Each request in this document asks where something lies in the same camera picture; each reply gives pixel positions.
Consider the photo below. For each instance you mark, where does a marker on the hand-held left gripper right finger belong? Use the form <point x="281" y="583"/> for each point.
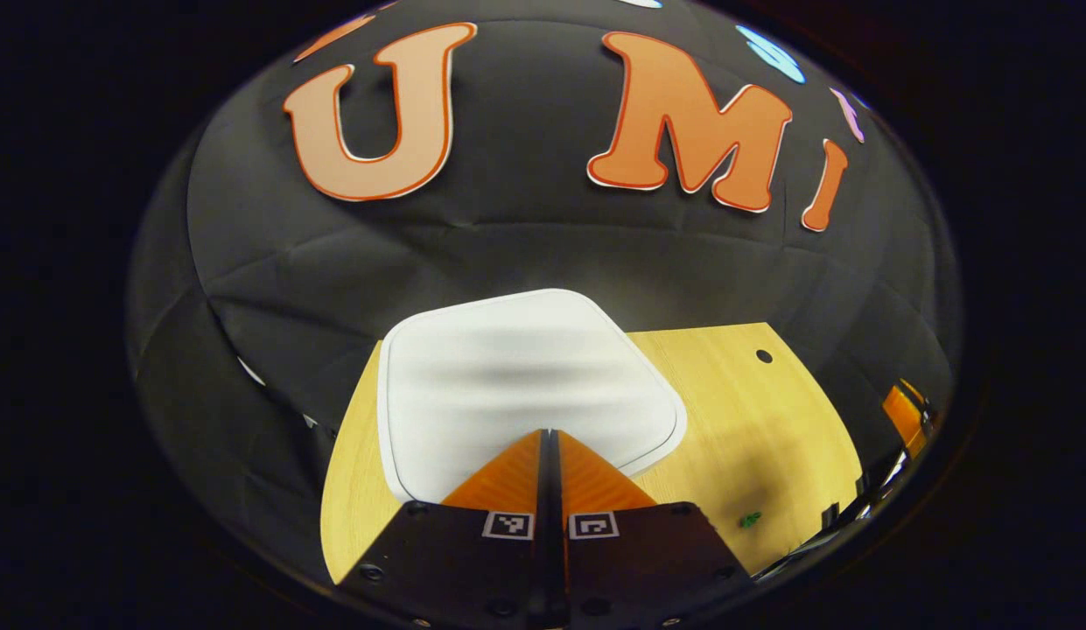
<point x="648" y="560"/>

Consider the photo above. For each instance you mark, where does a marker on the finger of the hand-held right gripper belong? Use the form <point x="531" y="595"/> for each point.
<point x="901" y="416"/>

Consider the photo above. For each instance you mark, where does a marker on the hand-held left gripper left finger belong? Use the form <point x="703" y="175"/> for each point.
<point x="455" y="560"/>

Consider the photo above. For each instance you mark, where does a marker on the green paper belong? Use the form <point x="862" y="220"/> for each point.
<point x="750" y="520"/>

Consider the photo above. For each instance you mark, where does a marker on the white desktop garbage bin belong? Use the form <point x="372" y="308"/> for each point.
<point x="507" y="376"/>

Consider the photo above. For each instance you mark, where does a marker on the black backdrop cloth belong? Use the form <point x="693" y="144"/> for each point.
<point x="525" y="245"/>

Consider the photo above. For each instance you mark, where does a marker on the small black bracket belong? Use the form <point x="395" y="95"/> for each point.
<point x="831" y="514"/>

